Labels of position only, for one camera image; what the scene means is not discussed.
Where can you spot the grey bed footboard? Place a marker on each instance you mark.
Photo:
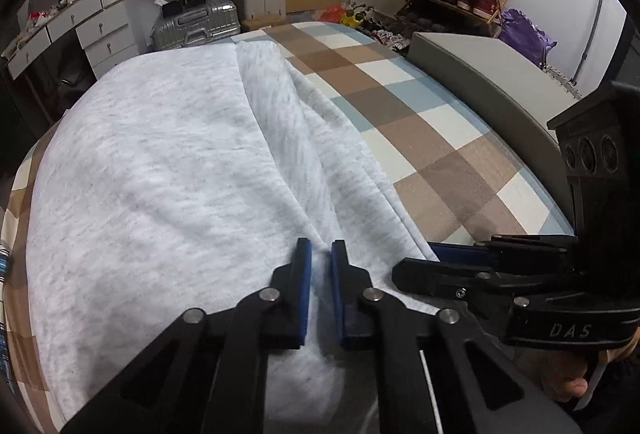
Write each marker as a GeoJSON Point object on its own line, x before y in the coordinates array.
{"type": "Point", "coordinates": [490, 78]}

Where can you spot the grey wall pipe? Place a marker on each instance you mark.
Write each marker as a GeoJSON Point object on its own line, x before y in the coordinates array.
{"type": "Point", "coordinates": [590, 33]}

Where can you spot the purple bag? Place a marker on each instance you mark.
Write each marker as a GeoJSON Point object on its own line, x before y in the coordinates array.
{"type": "Point", "coordinates": [525, 36]}

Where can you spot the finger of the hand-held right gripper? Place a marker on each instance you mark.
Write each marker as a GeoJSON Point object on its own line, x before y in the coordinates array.
{"type": "Point", "coordinates": [435, 276]}
{"type": "Point", "coordinates": [460, 251]}

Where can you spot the white dressing table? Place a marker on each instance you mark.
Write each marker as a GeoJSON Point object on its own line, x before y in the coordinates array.
{"type": "Point", "coordinates": [105, 33]}

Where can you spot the checkered bed sheet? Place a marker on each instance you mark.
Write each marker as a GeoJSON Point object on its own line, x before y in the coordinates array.
{"type": "Point", "coordinates": [425, 123]}

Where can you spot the grey hoodie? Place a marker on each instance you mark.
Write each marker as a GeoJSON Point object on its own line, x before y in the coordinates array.
{"type": "Point", "coordinates": [175, 174]}

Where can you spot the person's right hand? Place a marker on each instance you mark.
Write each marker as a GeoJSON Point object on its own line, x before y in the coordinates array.
{"type": "Point", "coordinates": [565, 379]}

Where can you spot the pile of desk clutter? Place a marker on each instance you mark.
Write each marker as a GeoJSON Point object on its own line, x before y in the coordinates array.
{"type": "Point", "coordinates": [45, 11]}

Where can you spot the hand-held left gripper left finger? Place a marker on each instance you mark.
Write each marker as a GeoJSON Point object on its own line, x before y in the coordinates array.
{"type": "Point", "coordinates": [305, 294]}

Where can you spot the pile of toys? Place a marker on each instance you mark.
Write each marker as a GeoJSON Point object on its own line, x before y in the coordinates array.
{"type": "Point", "coordinates": [365, 21]}

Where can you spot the silver suitcase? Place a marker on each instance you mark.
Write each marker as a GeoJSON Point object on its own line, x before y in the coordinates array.
{"type": "Point", "coordinates": [200, 26]}

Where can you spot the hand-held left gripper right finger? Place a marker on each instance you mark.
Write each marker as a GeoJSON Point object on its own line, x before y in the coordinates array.
{"type": "Point", "coordinates": [339, 294]}

